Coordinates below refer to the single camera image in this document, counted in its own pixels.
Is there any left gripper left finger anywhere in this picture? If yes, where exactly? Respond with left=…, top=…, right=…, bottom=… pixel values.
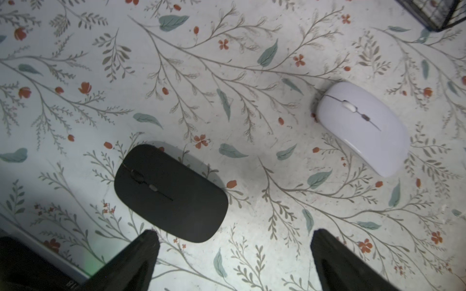
left=78, top=230, right=160, bottom=291

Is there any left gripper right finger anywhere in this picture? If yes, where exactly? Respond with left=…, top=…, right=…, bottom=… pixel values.
left=310, top=229, right=397, bottom=291

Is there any black mouse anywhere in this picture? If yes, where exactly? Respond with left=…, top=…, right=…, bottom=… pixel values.
left=114, top=144, right=229, bottom=243

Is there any white mouse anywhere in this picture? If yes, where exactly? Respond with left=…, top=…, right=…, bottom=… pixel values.
left=316, top=82, right=410, bottom=177

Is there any black wire desk organizer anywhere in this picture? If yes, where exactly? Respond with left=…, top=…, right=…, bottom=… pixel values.
left=396, top=0, right=466, bottom=32

